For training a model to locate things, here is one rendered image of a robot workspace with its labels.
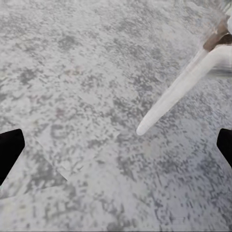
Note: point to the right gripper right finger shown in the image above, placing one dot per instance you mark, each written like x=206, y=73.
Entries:
x=224, y=143

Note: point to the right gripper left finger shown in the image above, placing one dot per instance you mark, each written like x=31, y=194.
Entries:
x=12, y=144

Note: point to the garden chair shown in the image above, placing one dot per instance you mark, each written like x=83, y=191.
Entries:
x=201, y=67

